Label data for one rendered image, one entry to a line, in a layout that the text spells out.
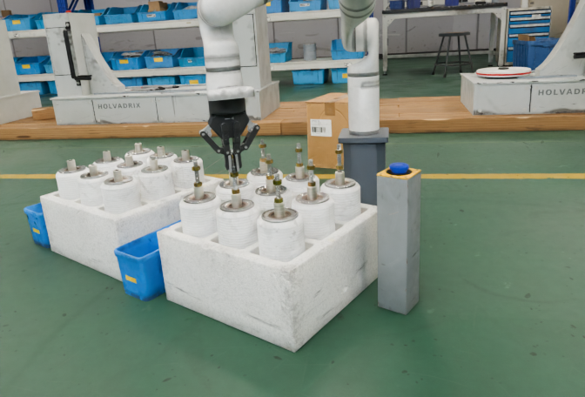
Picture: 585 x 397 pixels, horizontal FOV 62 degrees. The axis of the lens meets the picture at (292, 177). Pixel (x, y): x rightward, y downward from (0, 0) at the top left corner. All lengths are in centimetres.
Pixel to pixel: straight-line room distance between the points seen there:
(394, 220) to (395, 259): 9
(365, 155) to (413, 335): 59
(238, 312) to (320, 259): 22
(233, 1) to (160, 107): 236
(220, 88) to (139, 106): 240
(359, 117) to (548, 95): 177
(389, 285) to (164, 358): 49
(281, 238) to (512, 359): 49
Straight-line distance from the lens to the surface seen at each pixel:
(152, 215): 138
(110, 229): 135
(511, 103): 304
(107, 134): 343
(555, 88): 308
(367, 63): 144
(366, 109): 145
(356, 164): 147
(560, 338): 115
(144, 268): 124
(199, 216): 112
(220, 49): 98
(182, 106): 324
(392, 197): 104
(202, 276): 112
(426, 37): 930
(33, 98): 440
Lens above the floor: 61
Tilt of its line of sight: 17 degrees down
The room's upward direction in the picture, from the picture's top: 4 degrees counter-clockwise
